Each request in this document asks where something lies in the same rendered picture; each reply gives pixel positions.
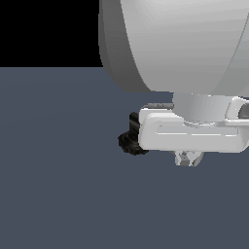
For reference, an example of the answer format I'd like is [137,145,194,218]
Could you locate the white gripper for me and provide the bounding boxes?
[138,107,249,168]

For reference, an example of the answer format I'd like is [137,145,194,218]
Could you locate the black faucet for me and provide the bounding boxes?
[117,111,150,157]

